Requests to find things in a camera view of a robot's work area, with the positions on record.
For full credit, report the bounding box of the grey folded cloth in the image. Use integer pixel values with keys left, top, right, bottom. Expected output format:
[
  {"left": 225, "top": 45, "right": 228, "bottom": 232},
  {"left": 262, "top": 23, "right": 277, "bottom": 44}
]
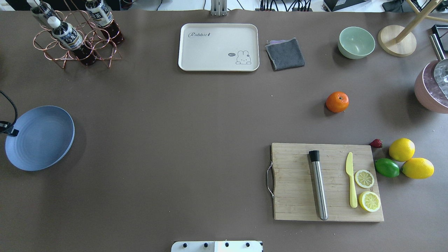
[{"left": 265, "top": 38, "right": 306, "bottom": 71}]

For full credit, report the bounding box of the steel muddler black tip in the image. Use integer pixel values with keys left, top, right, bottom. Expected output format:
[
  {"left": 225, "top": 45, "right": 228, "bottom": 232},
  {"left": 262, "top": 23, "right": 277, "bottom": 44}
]
[{"left": 309, "top": 150, "right": 328, "bottom": 221}]

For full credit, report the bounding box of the red strawberry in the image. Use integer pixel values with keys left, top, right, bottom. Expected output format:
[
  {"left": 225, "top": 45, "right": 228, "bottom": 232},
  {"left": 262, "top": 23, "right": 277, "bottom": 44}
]
[{"left": 369, "top": 139, "right": 383, "bottom": 148}]

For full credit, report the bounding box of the blue round plate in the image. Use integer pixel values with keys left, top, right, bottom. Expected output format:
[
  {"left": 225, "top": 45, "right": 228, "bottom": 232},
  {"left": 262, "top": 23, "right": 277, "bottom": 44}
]
[{"left": 5, "top": 106, "right": 75, "bottom": 171}]

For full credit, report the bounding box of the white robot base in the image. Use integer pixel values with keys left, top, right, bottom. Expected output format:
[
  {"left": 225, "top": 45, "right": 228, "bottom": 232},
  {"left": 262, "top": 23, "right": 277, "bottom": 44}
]
[{"left": 171, "top": 240, "right": 264, "bottom": 252}]

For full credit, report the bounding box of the wooden cutting board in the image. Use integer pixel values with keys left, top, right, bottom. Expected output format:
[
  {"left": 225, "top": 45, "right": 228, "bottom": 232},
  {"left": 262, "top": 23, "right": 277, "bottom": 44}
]
[{"left": 271, "top": 142, "right": 384, "bottom": 222}]

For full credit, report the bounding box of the tea bottle front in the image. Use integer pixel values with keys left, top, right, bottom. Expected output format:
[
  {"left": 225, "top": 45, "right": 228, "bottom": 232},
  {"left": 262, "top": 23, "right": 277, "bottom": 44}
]
[{"left": 48, "top": 16, "right": 96, "bottom": 65}]

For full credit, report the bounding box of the black cable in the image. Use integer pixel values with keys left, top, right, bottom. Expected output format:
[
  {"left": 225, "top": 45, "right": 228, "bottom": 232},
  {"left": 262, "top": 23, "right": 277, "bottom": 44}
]
[{"left": 0, "top": 90, "right": 18, "bottom": 127}]

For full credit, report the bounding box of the green bowl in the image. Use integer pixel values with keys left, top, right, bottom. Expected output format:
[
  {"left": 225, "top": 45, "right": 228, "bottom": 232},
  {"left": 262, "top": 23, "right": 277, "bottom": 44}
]
[{"left": 338, "top": 27, "right": 376, "bottom": 60}]

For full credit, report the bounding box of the yellow lemon upper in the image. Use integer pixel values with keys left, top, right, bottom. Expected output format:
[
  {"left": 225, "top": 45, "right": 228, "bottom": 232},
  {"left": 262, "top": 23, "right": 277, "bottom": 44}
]
[{"left": 389, "top": 138, "right": 415, "bottom": 162}]

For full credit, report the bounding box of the copper wire bottle rack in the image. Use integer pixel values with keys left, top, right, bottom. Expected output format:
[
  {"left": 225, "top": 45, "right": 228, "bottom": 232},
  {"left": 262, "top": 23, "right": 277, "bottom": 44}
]
[{"left": 28, "top": 0, "right": 124, "bottom": 69}]

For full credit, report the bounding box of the green lime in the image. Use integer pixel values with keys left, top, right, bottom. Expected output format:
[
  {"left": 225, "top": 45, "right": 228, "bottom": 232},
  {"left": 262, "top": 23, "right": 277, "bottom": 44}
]
[{"left": 374, "top": 158, "right": 400, "bottom": 178}]

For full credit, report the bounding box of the yellow lemon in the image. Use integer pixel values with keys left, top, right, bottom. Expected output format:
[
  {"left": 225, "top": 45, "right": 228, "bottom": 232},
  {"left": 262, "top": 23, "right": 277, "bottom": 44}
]
[
  {"left": 401, "top": 157, "right": 435, "bottom": 179},
  {"left": 389, "top": 138, "right": 415, "bottom": 162}
]

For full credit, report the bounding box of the wooden round stand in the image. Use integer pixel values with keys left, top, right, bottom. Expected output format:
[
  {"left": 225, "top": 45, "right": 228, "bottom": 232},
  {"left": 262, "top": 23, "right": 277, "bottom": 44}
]
[{"left": 378, "top": 0, "right": 448, "bottom": 57}]

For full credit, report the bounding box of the lemon half lower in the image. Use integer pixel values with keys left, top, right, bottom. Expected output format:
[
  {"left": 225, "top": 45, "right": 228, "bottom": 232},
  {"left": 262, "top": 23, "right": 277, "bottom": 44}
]
[{"left": 358, "top": 191, "right": 381, "bottom": 212}]

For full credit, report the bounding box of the tea bottle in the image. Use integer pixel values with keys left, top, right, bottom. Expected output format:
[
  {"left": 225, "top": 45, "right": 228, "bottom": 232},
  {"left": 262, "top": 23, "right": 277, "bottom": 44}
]
[
  {"left": 85, "top": 0, "right": 124, "bottom": 45},
  {"left": 27, "top": 0, "right": 61, "bottom": 27},
  {"left": 48, "top": 16, "right": 96, "bottom": 65}
]

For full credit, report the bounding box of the tea bottle left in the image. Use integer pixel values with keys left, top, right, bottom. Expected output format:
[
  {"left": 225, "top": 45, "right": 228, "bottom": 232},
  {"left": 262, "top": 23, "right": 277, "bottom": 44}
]
[{"left": 27, "top": 0, "right": 61, "bottom": 27}]

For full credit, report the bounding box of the pink pot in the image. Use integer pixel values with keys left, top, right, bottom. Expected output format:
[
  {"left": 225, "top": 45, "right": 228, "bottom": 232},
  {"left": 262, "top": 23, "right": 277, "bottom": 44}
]
[{"left": 414, "top": 34, "right": 448, "bottom": 114}]

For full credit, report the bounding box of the grey metal bracket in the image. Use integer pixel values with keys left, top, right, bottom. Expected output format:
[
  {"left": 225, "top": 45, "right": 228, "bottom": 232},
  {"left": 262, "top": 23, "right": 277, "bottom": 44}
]
[{"left": 211, "top": 0, "right": 228, "bottom": 16}]

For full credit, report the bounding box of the cream rabbit tray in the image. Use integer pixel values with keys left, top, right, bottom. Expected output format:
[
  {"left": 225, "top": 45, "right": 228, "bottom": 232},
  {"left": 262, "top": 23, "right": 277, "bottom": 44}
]
[{"left": 178, "top": 23, "right": 260, "bottom": 71}]

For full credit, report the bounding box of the yellow plastic knife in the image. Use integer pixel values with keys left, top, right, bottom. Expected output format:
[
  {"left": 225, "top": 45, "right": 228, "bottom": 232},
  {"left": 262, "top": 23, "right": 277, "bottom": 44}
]
[{"left": 345, "top": 152, "right": 358, "bottom": 208}]

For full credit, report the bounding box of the tea bottle right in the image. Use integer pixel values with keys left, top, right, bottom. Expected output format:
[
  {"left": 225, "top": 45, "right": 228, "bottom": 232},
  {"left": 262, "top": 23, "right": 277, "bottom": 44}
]
[{"left": 85, "top": 0, "right": 124, "bottom": 45}]

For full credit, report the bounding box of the orange fruit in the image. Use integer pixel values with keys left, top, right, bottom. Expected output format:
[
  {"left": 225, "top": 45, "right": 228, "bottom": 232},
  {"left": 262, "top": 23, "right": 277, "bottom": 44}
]
[{"left": 326, "top": 91, "right": 349, "bottom": 113}]

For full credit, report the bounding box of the lemon slice upper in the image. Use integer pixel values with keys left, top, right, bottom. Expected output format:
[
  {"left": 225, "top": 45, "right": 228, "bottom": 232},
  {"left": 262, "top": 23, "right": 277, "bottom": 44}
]
[{"left": 354, "top": 169, "right": 375, "bottom": 189}]

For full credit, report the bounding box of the yellow lemon lower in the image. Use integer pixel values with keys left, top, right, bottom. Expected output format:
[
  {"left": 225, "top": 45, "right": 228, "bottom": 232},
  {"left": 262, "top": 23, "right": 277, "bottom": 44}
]
[{"left": 401, "top": 157, "right": 435, "bottom": 179}]

